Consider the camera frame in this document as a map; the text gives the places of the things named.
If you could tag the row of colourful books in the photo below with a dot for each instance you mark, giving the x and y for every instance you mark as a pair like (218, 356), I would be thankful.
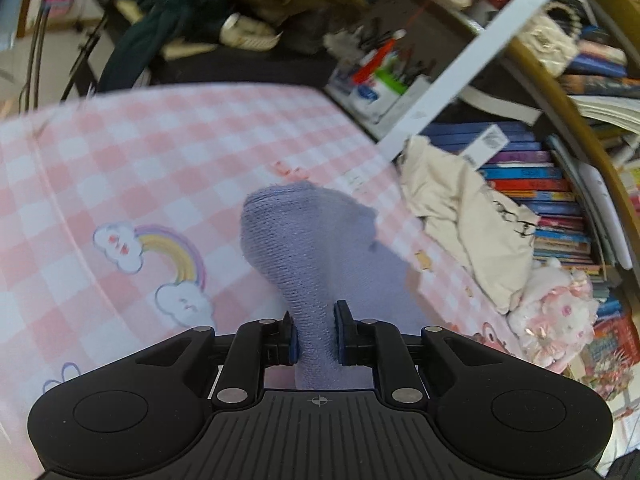
(540, 195)

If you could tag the cream printed shirt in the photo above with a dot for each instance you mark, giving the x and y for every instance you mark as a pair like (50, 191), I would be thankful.
(480, 230)

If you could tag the purple and brown sweater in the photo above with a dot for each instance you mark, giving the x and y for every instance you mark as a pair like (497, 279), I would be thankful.
(300, 250)

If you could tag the black case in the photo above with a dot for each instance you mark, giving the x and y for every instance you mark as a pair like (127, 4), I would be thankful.
(240, 67)

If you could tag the wooden and white bookshelf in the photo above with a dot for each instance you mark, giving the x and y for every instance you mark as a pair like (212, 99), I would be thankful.
(505, 17)

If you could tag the white plush rabbit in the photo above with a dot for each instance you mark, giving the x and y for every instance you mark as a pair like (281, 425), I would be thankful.
(555, 310)

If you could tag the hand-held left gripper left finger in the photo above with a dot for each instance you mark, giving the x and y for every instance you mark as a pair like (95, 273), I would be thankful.
(292, 347)

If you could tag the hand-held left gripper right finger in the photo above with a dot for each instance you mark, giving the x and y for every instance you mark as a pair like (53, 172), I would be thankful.
(340, 340)

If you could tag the dark green cloth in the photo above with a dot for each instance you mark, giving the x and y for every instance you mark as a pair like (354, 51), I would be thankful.
(170, 15)

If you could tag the cream wristwatch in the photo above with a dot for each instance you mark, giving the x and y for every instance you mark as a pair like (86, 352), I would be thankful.
(240, 32)

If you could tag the bunch of pens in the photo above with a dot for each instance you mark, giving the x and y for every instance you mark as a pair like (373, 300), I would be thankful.
(400, 57)

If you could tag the white barcode box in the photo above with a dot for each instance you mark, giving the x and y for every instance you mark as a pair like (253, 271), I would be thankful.
(485, 146)

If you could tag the red printed box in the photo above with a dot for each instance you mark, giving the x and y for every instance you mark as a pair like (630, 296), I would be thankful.
(610, 345)

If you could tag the white beaded bag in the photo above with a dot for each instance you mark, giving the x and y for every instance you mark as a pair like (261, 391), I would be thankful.
(550, 35)

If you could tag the white pen holder cup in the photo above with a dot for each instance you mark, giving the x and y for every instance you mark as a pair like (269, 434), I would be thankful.
(385, 95)

